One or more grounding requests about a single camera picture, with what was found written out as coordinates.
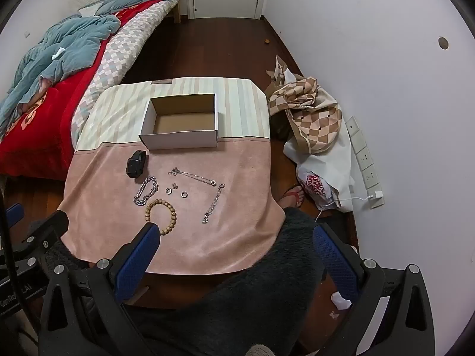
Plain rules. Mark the white charger plug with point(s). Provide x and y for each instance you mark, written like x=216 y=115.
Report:
x=378 y=195

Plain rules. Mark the person's foot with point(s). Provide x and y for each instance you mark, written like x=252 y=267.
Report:
x=287 y=202

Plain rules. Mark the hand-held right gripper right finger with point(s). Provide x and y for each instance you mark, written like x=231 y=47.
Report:
x=336 y=263

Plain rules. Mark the pink striped covered table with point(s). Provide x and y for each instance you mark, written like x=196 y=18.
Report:
x=207 y=237

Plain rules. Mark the white cardboard box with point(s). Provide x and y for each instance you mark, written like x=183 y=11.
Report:
x=178 y=141

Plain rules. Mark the blue quilt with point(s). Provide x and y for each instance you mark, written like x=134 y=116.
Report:
x=74 y=44

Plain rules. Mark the brown checkered cloth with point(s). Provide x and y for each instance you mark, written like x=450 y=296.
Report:
x=315 y=126

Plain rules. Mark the white wall socket plate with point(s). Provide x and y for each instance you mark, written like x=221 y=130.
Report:
x=377 y=203
x=371 y=178
x=359 y=142
x=364 y=159
x=353 y=125

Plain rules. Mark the black smartwatch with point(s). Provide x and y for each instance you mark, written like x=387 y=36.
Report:
x=135 y=165

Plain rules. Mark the white tissue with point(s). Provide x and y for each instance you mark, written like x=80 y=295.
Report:
x=58 y=53

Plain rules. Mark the white plastic bag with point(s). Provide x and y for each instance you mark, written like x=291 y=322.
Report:
x=334 y=170

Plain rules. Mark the red flip-flop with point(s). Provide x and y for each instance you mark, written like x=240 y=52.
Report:
x=293 y=194

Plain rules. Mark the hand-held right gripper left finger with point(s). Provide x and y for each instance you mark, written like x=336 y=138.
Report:
x=137 y=263

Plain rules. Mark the wooden bed leg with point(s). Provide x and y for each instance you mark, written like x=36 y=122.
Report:
x=182 y=3

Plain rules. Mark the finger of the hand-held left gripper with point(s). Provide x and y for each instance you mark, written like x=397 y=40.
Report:
x=52 y=226
x=15 y=214

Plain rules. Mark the checkered bed sheet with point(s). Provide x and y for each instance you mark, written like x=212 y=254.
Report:
x=122 y=48

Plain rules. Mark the bed with red blanket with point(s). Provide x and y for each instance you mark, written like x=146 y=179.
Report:
x=48 y=126

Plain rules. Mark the red printed plastic bag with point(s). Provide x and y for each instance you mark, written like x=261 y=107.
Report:
x=315 y=187

